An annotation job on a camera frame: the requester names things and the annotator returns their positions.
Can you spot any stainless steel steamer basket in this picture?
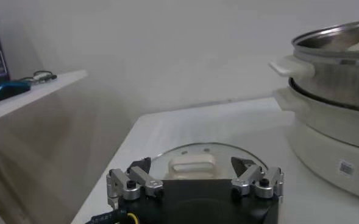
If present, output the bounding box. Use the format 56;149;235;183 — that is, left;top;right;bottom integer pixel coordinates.
269;18;359;112

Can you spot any cream electric cooker base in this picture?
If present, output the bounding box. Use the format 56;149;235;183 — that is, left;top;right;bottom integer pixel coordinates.
272;86;359;203

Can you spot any blue computer mouse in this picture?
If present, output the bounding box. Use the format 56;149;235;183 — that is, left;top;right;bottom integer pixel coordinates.
0;80;32;106

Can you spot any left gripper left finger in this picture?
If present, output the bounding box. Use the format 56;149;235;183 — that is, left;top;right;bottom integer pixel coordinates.
105;156;165;211

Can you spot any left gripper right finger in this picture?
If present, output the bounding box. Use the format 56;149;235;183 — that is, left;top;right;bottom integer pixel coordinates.
230;156;285;205

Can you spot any black cable loop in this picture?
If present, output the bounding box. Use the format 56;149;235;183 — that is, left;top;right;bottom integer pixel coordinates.
20;69;58;85

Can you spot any white side table with mouse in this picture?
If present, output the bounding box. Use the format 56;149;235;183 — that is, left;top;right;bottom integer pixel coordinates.
0;69;88;125

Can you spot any glass lid with cream handle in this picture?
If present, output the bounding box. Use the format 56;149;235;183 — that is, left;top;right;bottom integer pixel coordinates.
150;142;270;180

